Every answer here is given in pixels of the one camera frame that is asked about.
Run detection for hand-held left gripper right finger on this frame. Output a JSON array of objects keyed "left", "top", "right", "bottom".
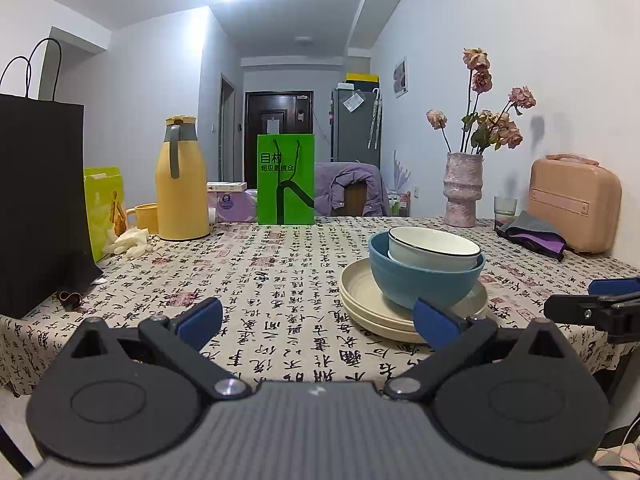
[{"left": 382, "top": 297, "right": 581, "bottom": 404}]

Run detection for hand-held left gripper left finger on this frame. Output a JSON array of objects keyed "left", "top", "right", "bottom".
[{"left": 60, "top": 296, "right": 253, "bottom": 402}]

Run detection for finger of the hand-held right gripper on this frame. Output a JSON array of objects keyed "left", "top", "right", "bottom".
[
  {"left": 589, "top": 276, "right": 640, "bottom": 297},
  {"left": 544, "top": 292, "right": 640, "bottom": 322}
]

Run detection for blue bowl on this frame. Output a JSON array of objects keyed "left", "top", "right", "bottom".
[{"left": 368, "top": 231, "right": 486, "bottom": 311}]

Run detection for white black-rimmed bowl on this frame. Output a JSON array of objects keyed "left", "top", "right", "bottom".
[{"left": 387, "top": 226, "right": 482, "bottom": 272}]

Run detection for grey purple cloth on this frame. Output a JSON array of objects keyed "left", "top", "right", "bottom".
[{"left": 496, "top": 211, "right": 568, "bottom": 261}]

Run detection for calligraphy printed tablecloth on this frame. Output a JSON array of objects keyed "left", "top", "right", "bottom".
[{"left": 0, "top": 216, "right": 640, "bottom": 398}]

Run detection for pink small suitcase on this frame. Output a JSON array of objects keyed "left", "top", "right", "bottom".
[{"left": 527, "top": 153, "right": 622, "bottom": 255}]

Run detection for white rubber glove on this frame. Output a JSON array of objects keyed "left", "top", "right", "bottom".
[{"left": 102, "top": 227, "right": 152, "bottom": 259}]

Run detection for yellow mug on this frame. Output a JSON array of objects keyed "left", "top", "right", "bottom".
[{"left": 125, "top": 203, "right": 160, "bottom": 235}]

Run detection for purple tissue pack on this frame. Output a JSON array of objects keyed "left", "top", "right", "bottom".
[{"left": 206, "top": 190, "right": 259, "bottom": 223}]

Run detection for clear drinking glass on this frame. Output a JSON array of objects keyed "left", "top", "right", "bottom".
[{"left": 494, "top": 196, "right": 518, "bottom": 231}]

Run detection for storage cart with bottles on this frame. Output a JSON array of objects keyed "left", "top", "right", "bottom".
[{"left": 387, "top": 192, "right": 412, "bottom": 217}]

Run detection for yellow thermos jug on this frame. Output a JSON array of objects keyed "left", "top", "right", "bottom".
[{"left": 155, "top": 116, "right": 211, "bottom": 241}]

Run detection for pink ceramic vase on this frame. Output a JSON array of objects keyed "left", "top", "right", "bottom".
[{"left": 443, "top": 152, "right": 485, "bottom": 228}]

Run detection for green paper bag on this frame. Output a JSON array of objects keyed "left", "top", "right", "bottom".
[{"left": 257, "top": 134, "right": 316, "bottom": 226}]

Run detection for lime snack paper bag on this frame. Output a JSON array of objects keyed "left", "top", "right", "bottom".
[{"left": 83, "top": 166, "right": 126, "bottom": 263}]

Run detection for wooden chair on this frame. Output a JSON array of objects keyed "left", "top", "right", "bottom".
[{"left": 344, "top": 182, "right": 368, "bottom": 217}]

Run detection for purple padded jacket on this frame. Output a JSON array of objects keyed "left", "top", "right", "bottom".
[{"left": 314, "top": 161, "right": 391, "bottom": 217}]

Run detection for grey interior door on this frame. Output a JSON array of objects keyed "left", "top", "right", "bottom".
[{"left": 219, "top": 74, "right": 237, "bottom": 181}]

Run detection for grey refrigerator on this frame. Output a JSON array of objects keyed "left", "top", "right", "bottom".
[{"left": 330, "top": 87, "right": 383, "bottom": 171}]

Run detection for black paper bag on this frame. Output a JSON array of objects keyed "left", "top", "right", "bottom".
[{"left": 0, "top": 37, "right": 104, "bottom": 320}]

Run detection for white folded umbrella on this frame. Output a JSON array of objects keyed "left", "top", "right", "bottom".
[{"left": 367, "top": 89, "right": 383, "bottom": 150}]

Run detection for dark entrance door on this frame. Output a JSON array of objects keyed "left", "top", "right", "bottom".
[{"left": 244, "top": 91, "right": 314, "bottom": 136}]

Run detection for dried pink roses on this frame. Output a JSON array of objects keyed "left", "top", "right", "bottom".
[{"left": 426, "top": 47, "right": 537, "bottom": 156}]

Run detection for yellow box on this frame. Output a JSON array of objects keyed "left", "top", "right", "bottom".
[{"left": 346, "top": 73, "right": 381, "bottom": 91}]

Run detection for purple wall decal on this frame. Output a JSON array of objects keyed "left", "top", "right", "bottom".
[{"left": 392, "top": 149, "right": 412, "bottom": 193}]

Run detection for wall picture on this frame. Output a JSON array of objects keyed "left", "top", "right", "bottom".
[{"left": 393, "top": 56, "right": 409, "bottom": 98}]

